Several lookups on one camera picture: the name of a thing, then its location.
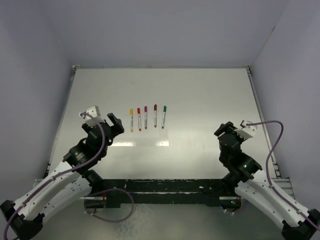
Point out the green-end white marker pen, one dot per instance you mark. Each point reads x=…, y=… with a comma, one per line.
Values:
x=163, y=120

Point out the yellow-end white marker pen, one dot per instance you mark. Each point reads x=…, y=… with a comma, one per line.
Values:
x=132, y=123

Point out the aluminium rail frame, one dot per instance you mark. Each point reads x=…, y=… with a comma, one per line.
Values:
x=284, y=183

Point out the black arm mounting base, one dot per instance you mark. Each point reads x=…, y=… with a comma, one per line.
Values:
x=208, y=192

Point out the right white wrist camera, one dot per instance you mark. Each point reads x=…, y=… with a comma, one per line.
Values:
x=246, y=131

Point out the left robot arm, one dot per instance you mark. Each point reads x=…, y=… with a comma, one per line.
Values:
x=72, y=179

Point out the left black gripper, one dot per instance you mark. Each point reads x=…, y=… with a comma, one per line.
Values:
x=117, y=128

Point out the purple-end white marker pen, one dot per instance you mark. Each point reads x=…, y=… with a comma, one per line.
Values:
x=145, y=120

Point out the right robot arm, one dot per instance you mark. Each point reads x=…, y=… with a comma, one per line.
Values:
x=249, y=180

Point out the red-end marker pen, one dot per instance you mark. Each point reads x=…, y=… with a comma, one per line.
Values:
x=139, y=122
x=155, y=117

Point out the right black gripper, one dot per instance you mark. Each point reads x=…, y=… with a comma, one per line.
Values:
x=228, y=127

